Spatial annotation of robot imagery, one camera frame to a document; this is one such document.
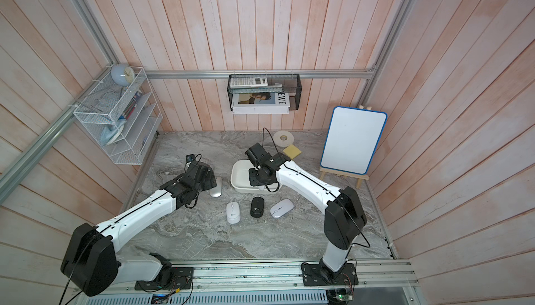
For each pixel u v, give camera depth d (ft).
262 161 2.12
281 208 2.91
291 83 3.20
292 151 3.75
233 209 2.87
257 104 3.07
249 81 2.96
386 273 2.50
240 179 3.37
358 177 3.05
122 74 2.62
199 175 2.17
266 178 1.91
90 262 1.32
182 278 2.39
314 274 2.41
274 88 2.91
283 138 3.88
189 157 2.45
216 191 3.13
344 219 1.46
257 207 2.91
